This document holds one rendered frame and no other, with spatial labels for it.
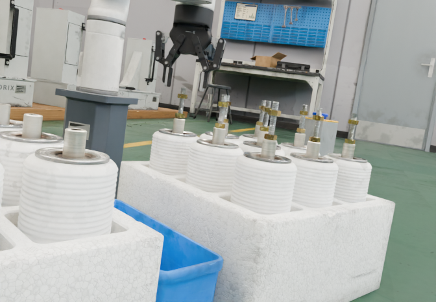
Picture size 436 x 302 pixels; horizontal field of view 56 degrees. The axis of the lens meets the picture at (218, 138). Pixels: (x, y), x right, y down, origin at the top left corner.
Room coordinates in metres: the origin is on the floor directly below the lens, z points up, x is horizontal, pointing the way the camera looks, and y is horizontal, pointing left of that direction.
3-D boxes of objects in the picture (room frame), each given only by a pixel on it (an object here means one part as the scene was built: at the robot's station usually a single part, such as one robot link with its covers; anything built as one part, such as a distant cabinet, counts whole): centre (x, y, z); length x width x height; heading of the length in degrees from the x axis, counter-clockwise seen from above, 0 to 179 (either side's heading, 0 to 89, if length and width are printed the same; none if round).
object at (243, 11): (5.92, -0.14, 1.54); 0.32 x 0.02 x 0.25; 72
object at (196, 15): (0.81, 0.08, 0.45); 0.08 x 0.08 x 0.09
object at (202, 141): (0.72, 0.00, 0.25); 0.08 x 0.08 x 0.01
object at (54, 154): (0.43, 0.15, 0.25); 0.08 x 0.08 x 0.01
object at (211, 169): (0.72, 0.00, 0.16); 0.10 x 0.10 x 0.18
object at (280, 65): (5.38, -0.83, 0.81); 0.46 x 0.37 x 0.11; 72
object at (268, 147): (0.64, -0.08, 0.26); 0.02 x 0.02 x 0.03
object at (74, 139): (0.43, 0.15, 0.26); 0.02 x 0.02 x 0.03
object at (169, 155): (0.81, 0.08, 0.16); 0.10 x 0.10 x 0.18
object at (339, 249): (0.80, -0.09, 0.09); 0.39 x 0.39 x 0.18; 43
